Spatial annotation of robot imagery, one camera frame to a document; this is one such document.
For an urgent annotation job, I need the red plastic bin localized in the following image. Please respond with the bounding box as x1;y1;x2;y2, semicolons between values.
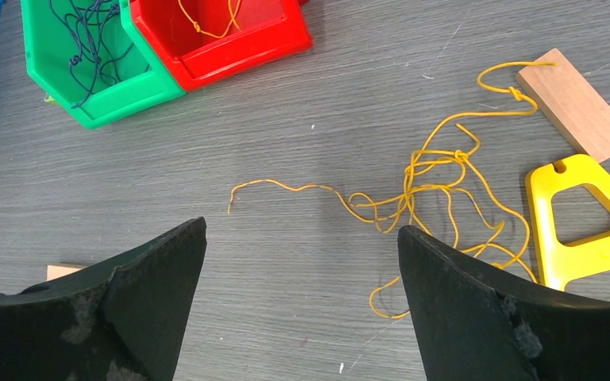
129;0;313;92

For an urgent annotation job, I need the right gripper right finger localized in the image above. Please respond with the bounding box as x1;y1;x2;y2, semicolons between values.
397;225;610;380

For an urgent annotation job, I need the dark cable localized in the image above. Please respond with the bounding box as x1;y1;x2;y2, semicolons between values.
48;0;137;110

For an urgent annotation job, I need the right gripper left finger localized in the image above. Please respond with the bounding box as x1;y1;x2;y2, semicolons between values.
0;217;207;380

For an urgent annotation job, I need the yellow ladder toy right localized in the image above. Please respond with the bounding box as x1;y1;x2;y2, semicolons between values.
525;154;610;291

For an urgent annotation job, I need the green plastic bin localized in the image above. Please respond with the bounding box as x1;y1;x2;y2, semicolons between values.
21;1;184;129

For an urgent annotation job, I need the small wooden block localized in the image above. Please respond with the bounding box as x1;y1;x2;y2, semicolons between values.
46;264;85;281

